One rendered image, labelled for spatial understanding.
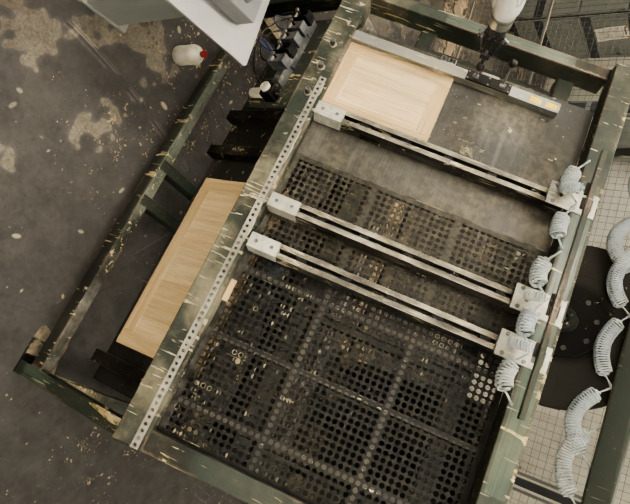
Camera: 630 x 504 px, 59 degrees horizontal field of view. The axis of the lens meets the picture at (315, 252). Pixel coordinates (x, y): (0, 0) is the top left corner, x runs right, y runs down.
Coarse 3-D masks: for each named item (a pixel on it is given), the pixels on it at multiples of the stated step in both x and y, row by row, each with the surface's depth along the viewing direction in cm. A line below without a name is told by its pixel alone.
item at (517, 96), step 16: (384, 48) 248; (400, 48) 248; (416, 64) 247; (432, 64) 245; (448, 64) 245; (464, 80) 243; (496, 96) 244; (512, 96) 240; (528, 96) 240; (544, 112) 241
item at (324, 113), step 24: (336, 120) 232; (360, 120) 232; (384, 144) 234; (408, 144) 229; (432, 144) 229; (456, 168) 227; (480, 168) 227; (504, 192) 228; (528, 192) 222; (552, 192) 219; (576, 192) 218
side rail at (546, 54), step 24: (384, 0) 255; (408, 0) 255; (408, 24) 261; (432, 24) 255; (456, 24) 250; (480, 24) 251; (504, 48) 250; (528, 48) 247; (552, 72) 251; (576, 72) 245; (600, 72) 243
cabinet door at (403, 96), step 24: (360, 48) 250; (336, 72) 246; (360, 72) 246; (384, 72) 246; (408, 72) 246; (432, 72) 246; (336, 96) 242; (360, 96) 243; (384, 96) 243; (408, 96) 243; (432, 96) 242; (384, 120) 239; (408, 120) 239; (432, 120) 239
